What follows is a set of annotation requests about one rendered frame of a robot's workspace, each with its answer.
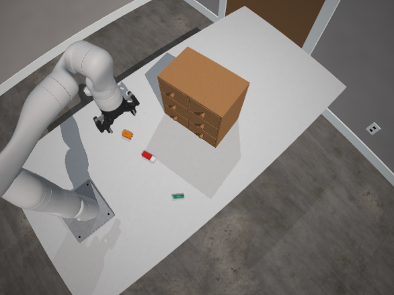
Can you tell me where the orange 9v battery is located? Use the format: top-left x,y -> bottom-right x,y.
122,130 -> 133,140

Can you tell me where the brown wooden drawer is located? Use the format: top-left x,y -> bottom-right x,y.
162,92 -> 188,119
190,122 -> 216,146
164,104 -> 189,128
190,111 -> 218,138
159,79 -> 188,108
190,98 -> 221,128

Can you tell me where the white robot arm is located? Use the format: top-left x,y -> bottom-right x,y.
0,40 -> 123,221

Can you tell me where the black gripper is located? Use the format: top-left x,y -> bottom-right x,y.
93,91 -> 140,133

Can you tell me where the brown wooden chest of drawers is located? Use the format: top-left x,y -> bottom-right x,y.
157,47 -> 250,148

